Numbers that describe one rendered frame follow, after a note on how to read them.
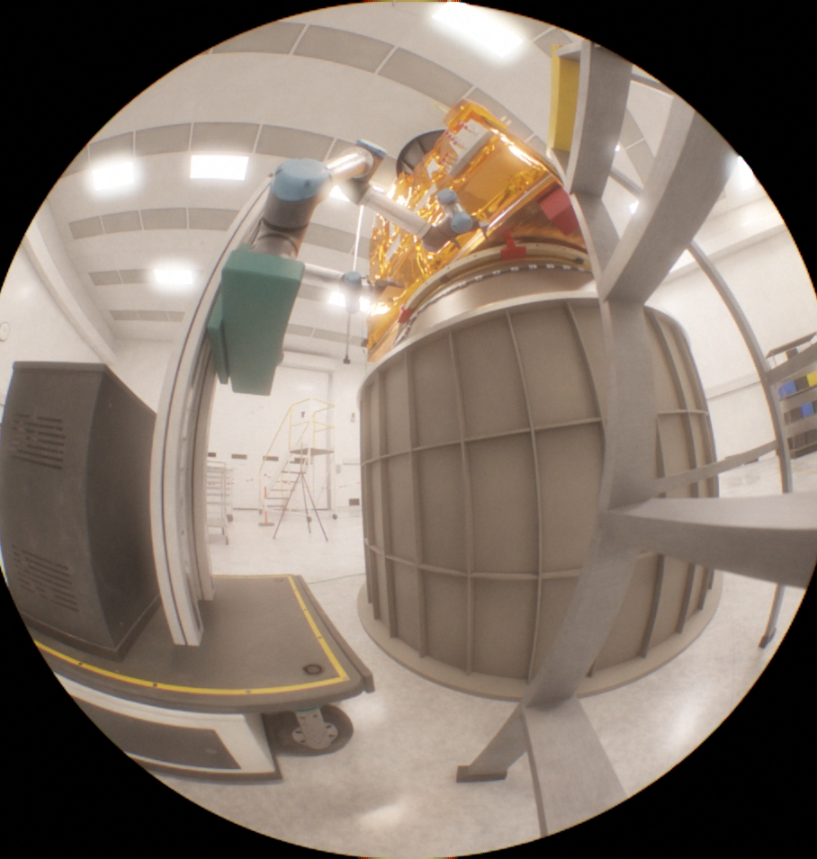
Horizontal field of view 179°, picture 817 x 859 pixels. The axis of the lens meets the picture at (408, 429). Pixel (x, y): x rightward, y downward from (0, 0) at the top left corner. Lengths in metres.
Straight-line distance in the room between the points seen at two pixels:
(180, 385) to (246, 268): 0.26
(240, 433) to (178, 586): 7.98
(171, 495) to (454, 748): 0.82
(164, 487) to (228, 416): 8.10
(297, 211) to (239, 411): 8.18
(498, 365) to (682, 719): 1.13
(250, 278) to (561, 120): 0.87
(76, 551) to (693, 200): 0.92
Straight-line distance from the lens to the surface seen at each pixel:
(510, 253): 1.36
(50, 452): 0.61
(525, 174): 1.41
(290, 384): 8.94
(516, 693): 0.89
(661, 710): 0.91
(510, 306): 0.80
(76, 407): 0.58
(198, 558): 0.84
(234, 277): 0.54
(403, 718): 0.86
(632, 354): 0.40
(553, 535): 0.71
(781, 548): 0.19
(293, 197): 0.60
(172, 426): 0.57
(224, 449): 8.44
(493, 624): 0.83
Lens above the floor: 0.66
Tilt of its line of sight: 13 degrees up
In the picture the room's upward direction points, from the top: 3 degrees counter-clockwise
